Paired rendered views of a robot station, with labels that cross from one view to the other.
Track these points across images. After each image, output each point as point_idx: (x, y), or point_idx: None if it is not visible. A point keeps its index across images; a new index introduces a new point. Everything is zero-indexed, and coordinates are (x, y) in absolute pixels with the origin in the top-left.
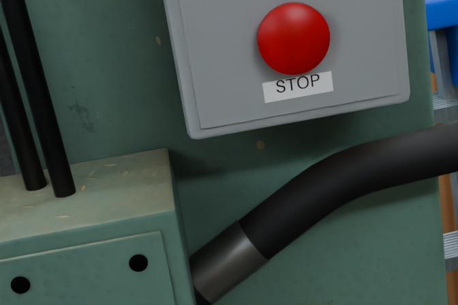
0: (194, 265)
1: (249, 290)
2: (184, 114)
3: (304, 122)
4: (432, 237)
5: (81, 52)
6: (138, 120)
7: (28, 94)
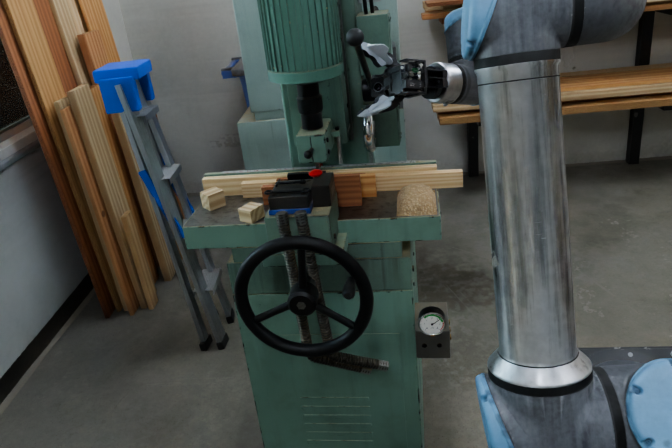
0: None
1: None
2: None
3: (360, 9)
4: None
5: None
6: (357, 6)
7: None
